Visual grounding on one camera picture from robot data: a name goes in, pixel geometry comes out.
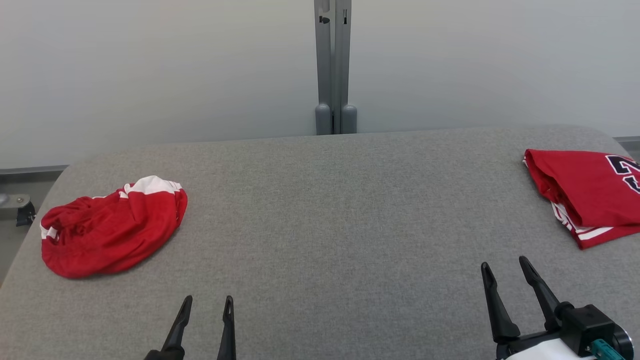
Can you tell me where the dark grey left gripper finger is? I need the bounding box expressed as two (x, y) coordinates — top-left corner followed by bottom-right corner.
(144, 295), (194, 360)
(216, 295), (237, 360)

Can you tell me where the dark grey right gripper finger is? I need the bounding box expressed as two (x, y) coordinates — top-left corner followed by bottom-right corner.
(480, 261), (521, 344)
(518, 256), (562, 332)

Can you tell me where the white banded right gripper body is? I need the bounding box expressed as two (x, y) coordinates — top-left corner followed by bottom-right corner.
(495, 330), (594, 360)

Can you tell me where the red basketball jersey white trim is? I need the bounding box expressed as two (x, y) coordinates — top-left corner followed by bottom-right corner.
(523, 148), (640, 250)

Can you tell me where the red shorts white waistband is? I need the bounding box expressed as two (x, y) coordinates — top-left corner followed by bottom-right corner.
(40, 175), (189, 279)

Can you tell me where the teal right camera connector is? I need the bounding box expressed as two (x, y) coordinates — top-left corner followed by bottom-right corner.
(587, 339), (626, 360)

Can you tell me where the grey wall base rail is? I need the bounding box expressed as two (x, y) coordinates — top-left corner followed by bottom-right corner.
(612, 136), (640, 162)
(0, 164), (69, 176)

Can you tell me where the metal bracket black foot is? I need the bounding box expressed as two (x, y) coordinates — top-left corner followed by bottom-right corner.
(0, 192), (37, 227)

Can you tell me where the grey double partition post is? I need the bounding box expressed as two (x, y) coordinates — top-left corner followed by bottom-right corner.
(314, 0), (358, 136)

